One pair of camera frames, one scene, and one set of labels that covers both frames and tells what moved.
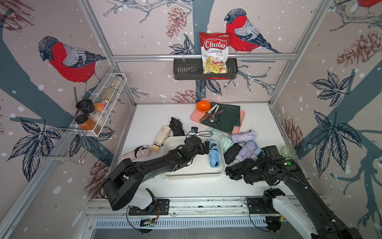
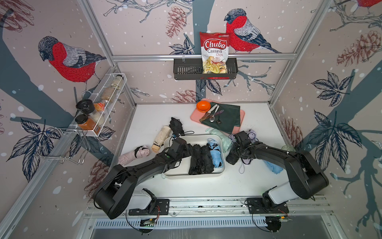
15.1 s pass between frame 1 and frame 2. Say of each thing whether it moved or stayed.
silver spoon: stayed
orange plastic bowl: stayed
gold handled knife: stayed
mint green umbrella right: stayed
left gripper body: moved
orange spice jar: stayed
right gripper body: moved
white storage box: stayed
